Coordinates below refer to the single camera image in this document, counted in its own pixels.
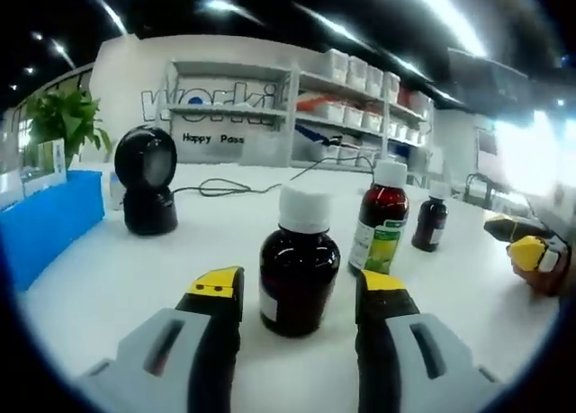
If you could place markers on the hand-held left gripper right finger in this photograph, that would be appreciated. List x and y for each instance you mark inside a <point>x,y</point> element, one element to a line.
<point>405,341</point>

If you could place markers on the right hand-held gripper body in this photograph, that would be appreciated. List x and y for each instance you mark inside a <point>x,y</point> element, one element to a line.
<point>560,217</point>

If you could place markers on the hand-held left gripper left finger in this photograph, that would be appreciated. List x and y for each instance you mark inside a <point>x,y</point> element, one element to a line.
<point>180,341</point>

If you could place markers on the small brown medicine bottle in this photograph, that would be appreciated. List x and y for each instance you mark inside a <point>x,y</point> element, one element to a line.
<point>429,224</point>

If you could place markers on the wide brown medicine bottle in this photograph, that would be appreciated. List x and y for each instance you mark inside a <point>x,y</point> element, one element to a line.
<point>299,269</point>

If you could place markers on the tall green-label medicine bottle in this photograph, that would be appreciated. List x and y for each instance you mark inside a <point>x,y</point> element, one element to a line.
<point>382,210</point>

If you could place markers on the person's right hand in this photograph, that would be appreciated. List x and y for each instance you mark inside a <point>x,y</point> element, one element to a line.
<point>555,282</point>

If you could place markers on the small display screen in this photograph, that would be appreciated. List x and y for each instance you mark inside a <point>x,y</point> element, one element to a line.
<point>487,140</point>

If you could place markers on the white table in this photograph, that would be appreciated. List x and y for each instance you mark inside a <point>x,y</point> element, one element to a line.
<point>297,368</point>

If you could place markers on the black round barcode scanner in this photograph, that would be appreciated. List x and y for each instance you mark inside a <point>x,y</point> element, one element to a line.
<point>144,206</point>

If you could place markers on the small blue white carton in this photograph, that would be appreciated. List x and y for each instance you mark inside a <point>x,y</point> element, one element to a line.
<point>117,192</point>

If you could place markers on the blue plastic bin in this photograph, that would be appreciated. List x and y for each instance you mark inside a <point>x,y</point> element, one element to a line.
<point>54,233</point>

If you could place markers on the group of white storage boxes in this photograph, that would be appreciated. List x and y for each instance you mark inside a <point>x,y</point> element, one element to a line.
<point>355,114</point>

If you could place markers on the grey metal shelf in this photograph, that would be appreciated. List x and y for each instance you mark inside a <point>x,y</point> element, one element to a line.
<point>225,111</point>
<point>342,123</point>

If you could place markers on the green white carton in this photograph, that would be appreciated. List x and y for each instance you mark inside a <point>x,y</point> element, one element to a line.
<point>51,161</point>

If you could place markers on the green potted plant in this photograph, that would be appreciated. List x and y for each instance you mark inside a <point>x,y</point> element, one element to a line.
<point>67,120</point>

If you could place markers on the dark wall monitor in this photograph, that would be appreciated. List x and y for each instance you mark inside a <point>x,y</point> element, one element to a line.
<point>486,71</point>

